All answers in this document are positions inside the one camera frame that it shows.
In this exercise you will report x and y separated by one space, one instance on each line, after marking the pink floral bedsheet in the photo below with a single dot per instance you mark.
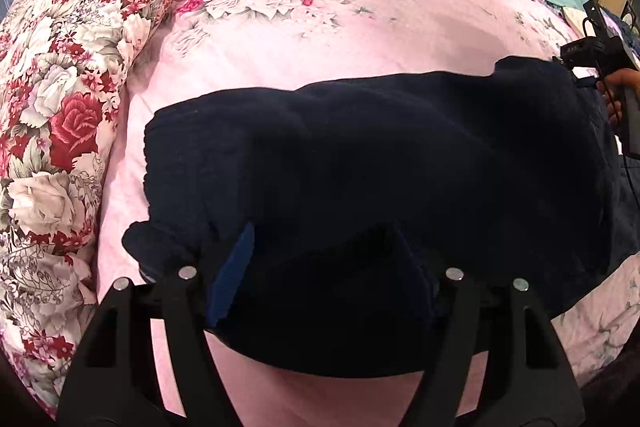
320 32

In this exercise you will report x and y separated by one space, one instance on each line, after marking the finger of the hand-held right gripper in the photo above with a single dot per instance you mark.
575 74

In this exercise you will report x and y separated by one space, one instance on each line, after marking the person's right hand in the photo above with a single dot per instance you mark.
622 82

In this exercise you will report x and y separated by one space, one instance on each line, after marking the dark navy pants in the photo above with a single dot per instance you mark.
380 167

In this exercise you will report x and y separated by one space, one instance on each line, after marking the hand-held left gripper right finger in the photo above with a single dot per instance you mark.
452 307

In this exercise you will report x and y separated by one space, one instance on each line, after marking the rose-patterned floral pillow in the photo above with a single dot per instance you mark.
65 107

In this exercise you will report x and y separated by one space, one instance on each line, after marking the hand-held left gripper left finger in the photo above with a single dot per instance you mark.
235 272

